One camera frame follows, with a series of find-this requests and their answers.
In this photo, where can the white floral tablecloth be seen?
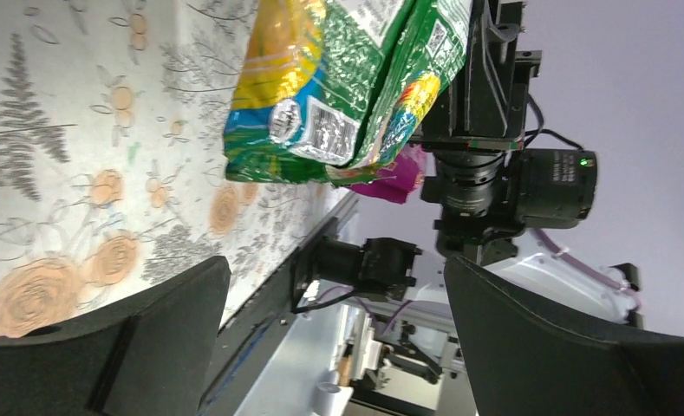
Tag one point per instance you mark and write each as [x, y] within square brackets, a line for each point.
[112, 176]

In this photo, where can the purple grape candy bag right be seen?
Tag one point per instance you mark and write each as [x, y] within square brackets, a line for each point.
[395, 182]

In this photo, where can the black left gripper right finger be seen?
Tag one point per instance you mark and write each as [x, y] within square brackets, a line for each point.
[528, 355]

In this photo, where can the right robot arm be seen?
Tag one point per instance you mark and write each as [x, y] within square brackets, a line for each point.
[497, 207]

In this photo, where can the green candy bag underneath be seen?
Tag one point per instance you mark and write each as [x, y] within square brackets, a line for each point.
[332, 91]

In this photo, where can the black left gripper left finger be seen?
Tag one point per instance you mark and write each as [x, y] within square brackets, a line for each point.
[146, 354]

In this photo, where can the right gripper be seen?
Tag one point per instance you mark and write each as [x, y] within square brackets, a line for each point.
[484, 107]

